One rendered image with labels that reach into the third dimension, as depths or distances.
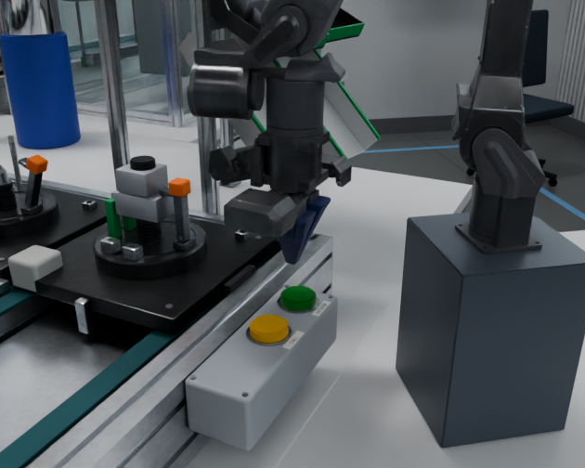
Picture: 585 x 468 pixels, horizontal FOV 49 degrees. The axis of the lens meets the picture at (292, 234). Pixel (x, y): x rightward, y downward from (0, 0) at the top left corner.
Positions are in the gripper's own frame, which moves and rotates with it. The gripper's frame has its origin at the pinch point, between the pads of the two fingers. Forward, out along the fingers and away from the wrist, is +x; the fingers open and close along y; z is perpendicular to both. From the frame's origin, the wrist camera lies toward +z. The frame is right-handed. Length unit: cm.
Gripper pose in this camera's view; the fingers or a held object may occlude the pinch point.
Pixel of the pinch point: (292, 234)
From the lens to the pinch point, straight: 69.6
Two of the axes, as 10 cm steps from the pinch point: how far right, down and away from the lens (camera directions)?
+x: -0.2, 9.1, 4.1
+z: -9.0, -2.0, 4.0
